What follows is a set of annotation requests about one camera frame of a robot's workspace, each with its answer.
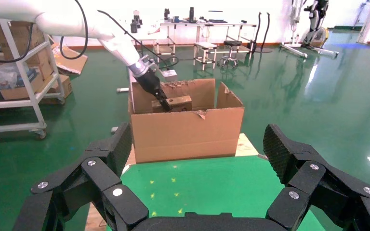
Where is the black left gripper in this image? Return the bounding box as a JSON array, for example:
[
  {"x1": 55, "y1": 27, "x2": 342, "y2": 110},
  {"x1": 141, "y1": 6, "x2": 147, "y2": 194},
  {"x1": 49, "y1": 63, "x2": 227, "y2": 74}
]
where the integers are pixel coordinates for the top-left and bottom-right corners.
[{"x1": 133, "y1": 68, "x2": 173, "y2": 112}]

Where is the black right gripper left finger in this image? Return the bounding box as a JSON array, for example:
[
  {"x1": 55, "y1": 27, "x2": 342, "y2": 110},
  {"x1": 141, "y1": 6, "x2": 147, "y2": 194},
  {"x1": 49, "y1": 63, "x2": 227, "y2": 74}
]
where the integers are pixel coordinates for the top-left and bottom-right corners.
[{"x1": 13, "y1": 122, "x2": 149, "y2": 231}]

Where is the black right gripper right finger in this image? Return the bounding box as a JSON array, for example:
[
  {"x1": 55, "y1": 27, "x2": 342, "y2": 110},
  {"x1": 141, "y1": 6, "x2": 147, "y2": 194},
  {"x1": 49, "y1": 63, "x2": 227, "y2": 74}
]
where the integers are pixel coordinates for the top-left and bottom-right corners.
[{"x1": 263, "y1": 123, "x2": 370, "y2": 231}]

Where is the small brown cardboard box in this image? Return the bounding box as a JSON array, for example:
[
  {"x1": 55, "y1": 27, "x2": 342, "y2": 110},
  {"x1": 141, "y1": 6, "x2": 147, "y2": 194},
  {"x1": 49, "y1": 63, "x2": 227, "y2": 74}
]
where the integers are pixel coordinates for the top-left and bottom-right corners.
[{"x1": 151, "y1": 95, "x2": 193, "y2": 113}]

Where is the large open cardboard carton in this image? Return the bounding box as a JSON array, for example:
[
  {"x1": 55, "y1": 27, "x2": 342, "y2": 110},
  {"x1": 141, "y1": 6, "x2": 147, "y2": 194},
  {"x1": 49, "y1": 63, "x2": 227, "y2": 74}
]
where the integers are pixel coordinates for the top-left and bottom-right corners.
[{"x1": 128, "y1": 78, "x2": 246, "y2": 164}]

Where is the small brown floor box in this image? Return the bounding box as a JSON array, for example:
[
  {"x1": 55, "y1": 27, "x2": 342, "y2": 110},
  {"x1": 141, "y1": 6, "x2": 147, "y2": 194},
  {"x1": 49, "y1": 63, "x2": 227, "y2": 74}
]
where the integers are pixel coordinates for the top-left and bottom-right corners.
[{"x1": 40, "y1": 74, "x2": 74, "y2": 105}]

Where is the flattened cardboard with plastic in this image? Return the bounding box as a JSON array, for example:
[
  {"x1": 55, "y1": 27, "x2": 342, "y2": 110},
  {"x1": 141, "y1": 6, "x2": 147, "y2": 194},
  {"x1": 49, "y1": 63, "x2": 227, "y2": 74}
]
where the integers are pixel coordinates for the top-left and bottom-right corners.
[{"x1": 51, "y1": 43, "x2": 89, "y2": 76}]

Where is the low brown cardboard box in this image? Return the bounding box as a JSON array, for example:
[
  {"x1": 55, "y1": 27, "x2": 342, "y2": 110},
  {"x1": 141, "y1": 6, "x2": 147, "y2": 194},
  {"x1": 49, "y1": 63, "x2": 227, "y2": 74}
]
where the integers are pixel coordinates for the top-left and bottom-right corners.
[{"x1": 0, "y1": 73, "x2": 45, "y2": 101}]

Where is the tall brown cardboard box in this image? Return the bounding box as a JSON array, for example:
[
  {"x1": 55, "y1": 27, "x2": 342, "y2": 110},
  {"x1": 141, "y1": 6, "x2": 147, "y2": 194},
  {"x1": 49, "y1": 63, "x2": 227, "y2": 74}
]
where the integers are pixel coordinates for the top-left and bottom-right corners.
[{"x1": 0, "y1": 21, "x2": 50, "y2": 66}]

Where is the small white step table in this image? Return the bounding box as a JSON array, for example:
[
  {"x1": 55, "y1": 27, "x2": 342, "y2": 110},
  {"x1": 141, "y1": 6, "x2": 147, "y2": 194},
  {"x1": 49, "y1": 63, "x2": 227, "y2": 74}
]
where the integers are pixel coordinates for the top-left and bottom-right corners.
[{"x1": 193, "y1": 42, "x2": 218, "y2": 71}]

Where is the small black device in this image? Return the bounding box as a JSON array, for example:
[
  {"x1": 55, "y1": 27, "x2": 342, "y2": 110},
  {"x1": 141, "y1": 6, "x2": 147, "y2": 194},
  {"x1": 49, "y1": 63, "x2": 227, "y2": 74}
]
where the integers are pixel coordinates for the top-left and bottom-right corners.
[{"x1": 130, "y1": 10, "x2": 143, "y2": 34}]

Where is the black swivel stool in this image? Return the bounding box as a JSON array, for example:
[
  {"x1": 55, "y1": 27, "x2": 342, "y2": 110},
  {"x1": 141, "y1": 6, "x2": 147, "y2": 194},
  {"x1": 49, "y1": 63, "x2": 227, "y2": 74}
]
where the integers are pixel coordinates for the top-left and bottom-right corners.
[{"x1": 218, "y1": 40, "x2": 243, "y2": 69}]

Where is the green table cloth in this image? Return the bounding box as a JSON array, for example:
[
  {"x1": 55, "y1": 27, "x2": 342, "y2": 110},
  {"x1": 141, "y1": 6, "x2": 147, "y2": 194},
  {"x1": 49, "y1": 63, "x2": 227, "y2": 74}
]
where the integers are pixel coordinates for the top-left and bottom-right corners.
[{"x1": 105, "y1": 155, "x2": 326, "y2": 231}]

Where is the dark laptop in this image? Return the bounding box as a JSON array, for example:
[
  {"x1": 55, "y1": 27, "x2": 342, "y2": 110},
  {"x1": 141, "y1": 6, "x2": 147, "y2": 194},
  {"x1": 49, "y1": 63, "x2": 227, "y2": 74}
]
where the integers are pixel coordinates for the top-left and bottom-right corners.
[{"x1": 208, "y1": 10, "x2": 229, "y2": 24}]

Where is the white wheeled shelf rack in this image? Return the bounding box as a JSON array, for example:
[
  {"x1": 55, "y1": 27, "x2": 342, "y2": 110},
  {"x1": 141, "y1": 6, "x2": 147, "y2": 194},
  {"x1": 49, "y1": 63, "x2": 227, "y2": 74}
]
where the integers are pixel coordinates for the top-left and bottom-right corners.
[{"x1": 0, "y1": 17, "x2": 67, "y2": 140}]

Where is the clear plastic bag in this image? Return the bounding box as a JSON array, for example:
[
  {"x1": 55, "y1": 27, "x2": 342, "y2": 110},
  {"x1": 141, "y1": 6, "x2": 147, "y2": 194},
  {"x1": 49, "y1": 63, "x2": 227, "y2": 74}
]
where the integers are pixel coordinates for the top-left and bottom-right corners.
[{"x1": 0, "y1": 62, "x2": 38, "y2": 90}]

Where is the white exercise machine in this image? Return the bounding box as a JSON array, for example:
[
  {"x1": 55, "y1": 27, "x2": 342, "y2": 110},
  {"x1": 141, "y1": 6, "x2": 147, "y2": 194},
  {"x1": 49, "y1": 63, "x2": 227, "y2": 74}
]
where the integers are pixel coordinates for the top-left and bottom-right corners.
[{"x1": 280, "y1": 0, "x2": 341, "y2": 60}]

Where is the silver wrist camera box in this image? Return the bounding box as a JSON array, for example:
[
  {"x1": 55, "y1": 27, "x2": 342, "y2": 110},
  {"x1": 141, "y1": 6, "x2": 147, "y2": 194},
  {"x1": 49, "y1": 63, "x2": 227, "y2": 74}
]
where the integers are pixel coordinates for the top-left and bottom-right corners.
[{"x1": 161, "y1": 69, "x2": 179, "y2": 83}]

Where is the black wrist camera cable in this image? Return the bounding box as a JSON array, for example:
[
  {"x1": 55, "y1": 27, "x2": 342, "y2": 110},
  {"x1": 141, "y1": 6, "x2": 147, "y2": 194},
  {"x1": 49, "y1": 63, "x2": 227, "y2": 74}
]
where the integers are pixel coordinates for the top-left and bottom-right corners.
[{"x1": 97, "y1": 9, "x2": 180, "y2": 70}]

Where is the white pipe frame workbench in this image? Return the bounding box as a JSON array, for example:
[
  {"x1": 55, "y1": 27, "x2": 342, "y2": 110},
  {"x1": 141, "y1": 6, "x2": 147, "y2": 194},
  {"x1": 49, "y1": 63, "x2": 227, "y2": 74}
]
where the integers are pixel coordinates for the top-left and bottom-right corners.
[{"x1": 154, "y1": 19, "x2": 258, "y2": 69}]

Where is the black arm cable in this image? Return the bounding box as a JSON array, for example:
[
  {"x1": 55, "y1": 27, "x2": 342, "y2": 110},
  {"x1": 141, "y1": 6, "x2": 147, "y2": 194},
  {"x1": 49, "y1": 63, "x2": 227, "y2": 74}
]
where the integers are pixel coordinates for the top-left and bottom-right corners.
[
  {"x1": 59, "y1": 0, "x2": 89, "y2": 60},
  {"x1": 0, "y1": 23, "x2": 34, "y2": 64}
]

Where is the black hose stand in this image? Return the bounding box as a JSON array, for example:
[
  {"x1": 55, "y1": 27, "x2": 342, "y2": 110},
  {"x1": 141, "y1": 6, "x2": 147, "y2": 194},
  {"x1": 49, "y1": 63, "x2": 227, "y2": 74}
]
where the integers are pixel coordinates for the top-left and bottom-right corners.
[{"x1": 254, "y1": 12, "x2": 274, "y2": 54}]

